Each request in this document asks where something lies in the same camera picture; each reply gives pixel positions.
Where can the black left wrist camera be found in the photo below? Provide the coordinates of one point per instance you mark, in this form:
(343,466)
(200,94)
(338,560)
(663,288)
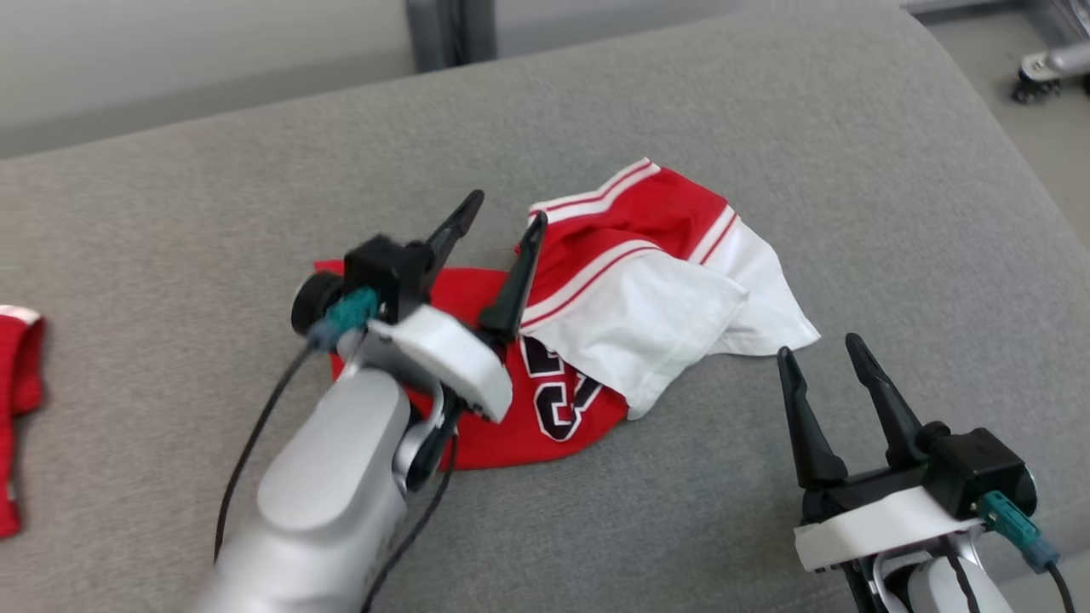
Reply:
(387,268)

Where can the metal leg with caster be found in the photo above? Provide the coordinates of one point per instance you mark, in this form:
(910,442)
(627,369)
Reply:
(1052,66)

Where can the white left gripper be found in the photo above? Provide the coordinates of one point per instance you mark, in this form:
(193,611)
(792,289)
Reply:
(451,358)

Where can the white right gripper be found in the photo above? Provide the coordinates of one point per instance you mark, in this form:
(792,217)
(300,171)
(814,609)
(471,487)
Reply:
(877,524)

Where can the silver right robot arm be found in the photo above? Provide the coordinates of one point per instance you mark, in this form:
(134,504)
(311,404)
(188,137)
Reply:
(937,592)

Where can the dark grey metal post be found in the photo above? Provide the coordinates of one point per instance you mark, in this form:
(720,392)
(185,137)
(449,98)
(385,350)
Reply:
(451,34)

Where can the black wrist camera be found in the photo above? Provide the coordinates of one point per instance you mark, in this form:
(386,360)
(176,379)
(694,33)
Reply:
(979,468)
(387,268)

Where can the red white basketball jersey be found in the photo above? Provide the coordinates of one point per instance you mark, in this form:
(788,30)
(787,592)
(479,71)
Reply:
(664,213)

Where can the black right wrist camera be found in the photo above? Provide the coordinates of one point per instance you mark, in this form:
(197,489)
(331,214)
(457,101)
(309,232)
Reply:
(979,468)

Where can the red shorts with white stripe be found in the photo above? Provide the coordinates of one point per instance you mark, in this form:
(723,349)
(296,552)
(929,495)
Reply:
(17,358)

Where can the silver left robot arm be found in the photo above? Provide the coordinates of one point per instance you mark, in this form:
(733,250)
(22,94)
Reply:
(332,502)

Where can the grey metal frame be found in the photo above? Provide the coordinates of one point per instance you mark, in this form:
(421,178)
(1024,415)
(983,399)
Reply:
(1005,10)

